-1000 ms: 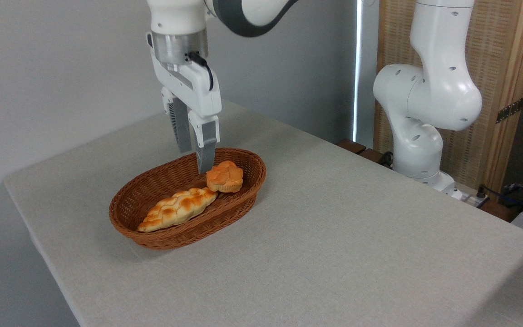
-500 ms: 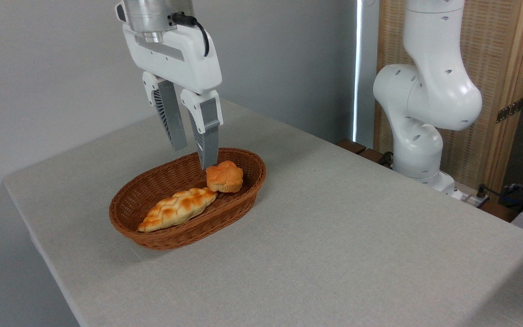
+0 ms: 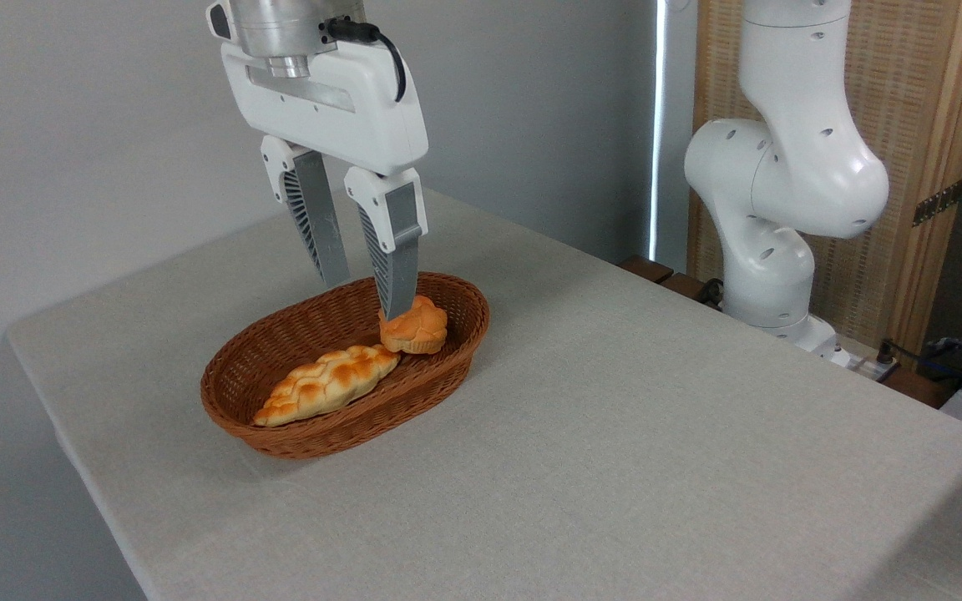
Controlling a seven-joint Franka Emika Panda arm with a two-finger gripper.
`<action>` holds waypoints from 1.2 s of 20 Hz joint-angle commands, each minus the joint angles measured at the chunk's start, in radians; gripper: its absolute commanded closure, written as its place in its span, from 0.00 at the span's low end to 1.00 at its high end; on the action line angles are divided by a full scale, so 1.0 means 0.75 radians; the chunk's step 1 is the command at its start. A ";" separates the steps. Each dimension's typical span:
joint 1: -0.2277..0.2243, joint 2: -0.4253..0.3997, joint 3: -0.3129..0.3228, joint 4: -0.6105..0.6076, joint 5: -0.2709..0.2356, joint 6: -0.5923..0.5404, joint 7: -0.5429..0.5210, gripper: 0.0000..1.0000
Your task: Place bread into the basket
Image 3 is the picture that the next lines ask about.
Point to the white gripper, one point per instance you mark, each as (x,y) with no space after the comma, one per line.
(360,113)

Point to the grey tablecloth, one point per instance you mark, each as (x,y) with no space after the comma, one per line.
(615,459)

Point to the long braided bread loaf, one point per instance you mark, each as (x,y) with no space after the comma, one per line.
(326,384)

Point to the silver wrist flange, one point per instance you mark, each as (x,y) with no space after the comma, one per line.
(281,25)

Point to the round orange bread bun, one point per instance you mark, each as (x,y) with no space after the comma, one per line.
(418,330)

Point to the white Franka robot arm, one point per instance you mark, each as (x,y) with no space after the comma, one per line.
(790,167)

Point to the metal screen hinge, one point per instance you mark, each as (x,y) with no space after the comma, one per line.
(939,203)

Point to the wooden rattan screen panel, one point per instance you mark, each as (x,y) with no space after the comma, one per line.
(898,83)

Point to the brown oval wicker basket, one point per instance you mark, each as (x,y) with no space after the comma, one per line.
(281,351)

